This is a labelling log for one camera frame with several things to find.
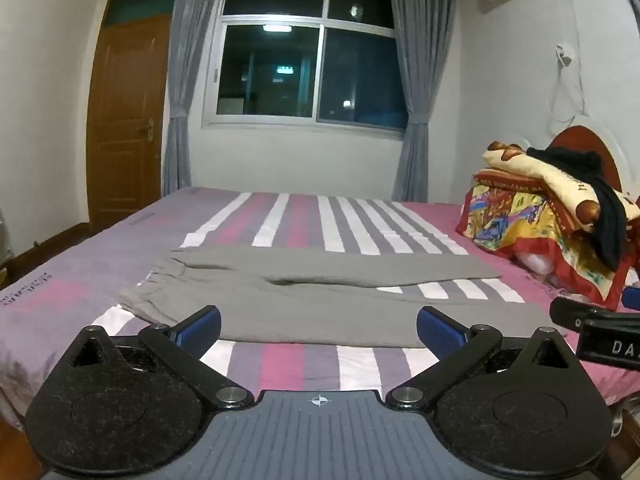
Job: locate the colourful red-edged blanket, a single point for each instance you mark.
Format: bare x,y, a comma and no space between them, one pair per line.
505,215

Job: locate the black garment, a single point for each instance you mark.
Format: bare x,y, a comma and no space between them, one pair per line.
610,230

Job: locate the red wooden headboard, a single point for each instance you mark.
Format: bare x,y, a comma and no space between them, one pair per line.
575,140

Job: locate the white pillow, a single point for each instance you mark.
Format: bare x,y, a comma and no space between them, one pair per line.
537,262

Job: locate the white wall charger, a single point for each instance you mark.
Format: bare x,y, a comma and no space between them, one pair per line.
566,54

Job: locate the green transom window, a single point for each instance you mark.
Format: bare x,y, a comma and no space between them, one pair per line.
140,2

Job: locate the brown wooden door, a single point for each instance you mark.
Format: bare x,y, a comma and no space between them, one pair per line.
127,125

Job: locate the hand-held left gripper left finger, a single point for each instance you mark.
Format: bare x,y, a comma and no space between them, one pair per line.
200,329

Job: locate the cream printed blanket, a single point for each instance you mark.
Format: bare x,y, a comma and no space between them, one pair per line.
520,162

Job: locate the grey curtain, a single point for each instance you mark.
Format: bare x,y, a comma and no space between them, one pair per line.
422,75
187,60

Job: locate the grey pants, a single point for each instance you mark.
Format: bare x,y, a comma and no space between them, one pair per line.
300,305

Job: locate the striped pink grey bed sheet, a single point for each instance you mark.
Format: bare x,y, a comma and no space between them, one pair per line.
300,366

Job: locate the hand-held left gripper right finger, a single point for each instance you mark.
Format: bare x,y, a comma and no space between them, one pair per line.
440,332

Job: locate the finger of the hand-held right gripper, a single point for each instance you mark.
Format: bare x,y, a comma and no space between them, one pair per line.
590,310
633,299

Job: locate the sliding glass window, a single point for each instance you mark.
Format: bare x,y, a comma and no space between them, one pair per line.
305,60

